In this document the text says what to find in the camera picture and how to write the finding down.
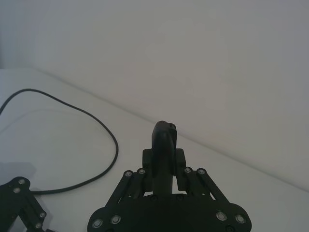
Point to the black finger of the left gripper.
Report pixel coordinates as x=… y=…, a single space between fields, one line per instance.
x=23 y=198

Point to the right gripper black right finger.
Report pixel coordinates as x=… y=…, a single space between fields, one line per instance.
x=193 y=181

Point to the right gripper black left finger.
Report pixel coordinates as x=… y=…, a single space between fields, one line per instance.
x=160 y=154

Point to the white tablecloth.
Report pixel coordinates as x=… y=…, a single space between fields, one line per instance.
x=60 y=135

